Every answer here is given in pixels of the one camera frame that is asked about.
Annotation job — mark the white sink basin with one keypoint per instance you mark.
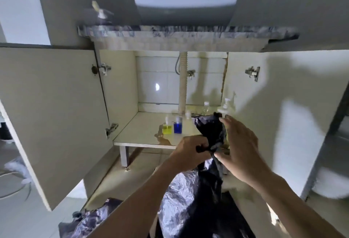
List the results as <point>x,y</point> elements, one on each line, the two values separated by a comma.
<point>185,6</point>

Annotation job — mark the person's left fingers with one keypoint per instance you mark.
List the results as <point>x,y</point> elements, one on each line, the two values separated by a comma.
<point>203,148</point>

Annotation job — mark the white pump bottle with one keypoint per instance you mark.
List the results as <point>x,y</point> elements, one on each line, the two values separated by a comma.
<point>225,109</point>

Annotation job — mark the small clear bottle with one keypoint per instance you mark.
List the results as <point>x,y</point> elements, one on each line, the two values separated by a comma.
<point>188,115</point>

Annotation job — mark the beige under-sink cabinet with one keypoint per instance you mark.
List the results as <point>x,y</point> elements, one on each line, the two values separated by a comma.
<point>144,129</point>

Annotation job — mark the person's left hand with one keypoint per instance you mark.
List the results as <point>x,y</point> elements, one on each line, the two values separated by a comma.
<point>186,153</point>

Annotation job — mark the small yellow liquid bottle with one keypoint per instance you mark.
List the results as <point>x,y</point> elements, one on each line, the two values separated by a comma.
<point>167,129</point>

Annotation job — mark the black plastic garbage bag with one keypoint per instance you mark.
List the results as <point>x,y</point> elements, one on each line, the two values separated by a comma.
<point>201,205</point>

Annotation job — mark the round brown door knob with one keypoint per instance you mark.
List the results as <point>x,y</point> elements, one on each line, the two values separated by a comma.
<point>94,70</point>

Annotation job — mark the plain beige cabinet door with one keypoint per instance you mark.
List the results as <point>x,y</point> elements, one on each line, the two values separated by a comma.
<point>286,104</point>

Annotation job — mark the white toilet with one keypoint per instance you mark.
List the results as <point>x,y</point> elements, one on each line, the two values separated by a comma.
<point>331,183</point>

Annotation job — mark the metal cabinet hinge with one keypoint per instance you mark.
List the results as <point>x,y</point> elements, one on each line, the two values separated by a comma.
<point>111,130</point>
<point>252,73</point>
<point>104,69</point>

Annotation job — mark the person's left forearm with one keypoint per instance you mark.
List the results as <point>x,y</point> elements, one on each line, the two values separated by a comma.
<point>136,205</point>

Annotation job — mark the grey marble countertop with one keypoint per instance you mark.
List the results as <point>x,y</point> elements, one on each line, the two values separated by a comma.
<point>190,32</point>

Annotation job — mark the clear soap dispenser bottle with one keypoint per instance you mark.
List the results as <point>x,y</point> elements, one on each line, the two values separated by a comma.
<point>101,14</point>

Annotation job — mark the person's right hand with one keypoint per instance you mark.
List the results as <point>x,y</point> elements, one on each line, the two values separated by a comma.
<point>244,153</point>

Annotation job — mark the metal angle valve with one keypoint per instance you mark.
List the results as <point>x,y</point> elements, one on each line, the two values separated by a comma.
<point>190,73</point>

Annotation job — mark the small blue liquid bottle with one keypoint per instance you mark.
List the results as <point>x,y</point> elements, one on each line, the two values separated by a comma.
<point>177,127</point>

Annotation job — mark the beige corrugated drain pipe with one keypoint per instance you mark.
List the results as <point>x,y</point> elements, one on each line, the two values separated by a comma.
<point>183,93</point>

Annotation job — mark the beige cabinet door with knob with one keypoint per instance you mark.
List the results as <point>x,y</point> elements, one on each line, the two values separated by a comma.
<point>54,115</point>

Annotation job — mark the metal cabinet leg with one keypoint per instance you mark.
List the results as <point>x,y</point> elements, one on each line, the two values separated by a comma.
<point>124,157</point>

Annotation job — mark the white floor fan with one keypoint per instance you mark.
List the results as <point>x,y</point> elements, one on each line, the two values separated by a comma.
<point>16,176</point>

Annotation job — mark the clear bottle white cap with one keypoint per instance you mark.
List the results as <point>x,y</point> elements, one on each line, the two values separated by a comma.
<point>206,109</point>

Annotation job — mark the person's right thumb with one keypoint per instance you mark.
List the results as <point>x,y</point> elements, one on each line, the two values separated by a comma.
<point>223,159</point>

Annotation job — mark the person's right forearm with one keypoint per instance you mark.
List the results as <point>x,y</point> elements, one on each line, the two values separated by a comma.
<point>289,205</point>

